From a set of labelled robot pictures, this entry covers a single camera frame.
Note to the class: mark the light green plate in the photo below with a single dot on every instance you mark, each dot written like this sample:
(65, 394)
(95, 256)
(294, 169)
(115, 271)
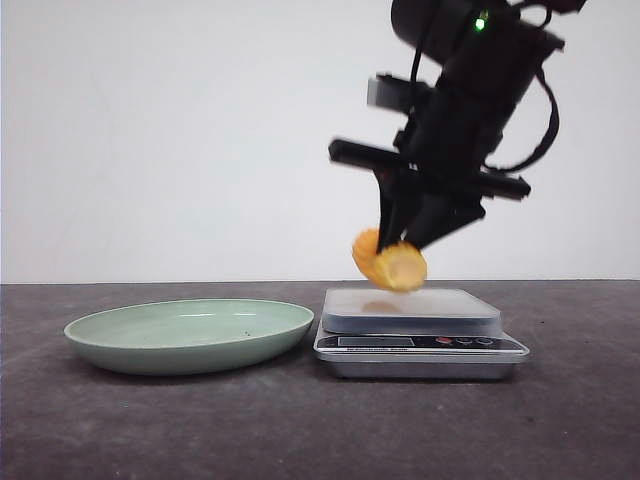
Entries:
(185, 337)

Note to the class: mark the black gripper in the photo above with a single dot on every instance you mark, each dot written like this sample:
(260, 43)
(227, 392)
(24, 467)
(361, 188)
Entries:
(440, 151)

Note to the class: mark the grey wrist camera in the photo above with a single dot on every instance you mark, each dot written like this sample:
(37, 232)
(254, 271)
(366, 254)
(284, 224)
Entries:
(396, 94)

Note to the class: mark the yellow corn cob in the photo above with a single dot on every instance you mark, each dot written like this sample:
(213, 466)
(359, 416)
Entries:
(397, 268)

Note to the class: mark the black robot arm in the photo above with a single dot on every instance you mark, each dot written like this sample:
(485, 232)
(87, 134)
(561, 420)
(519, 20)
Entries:
(486, 50)

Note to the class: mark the silver digital kitchen scale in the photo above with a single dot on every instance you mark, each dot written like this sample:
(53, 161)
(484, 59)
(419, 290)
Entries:
(433, 333)

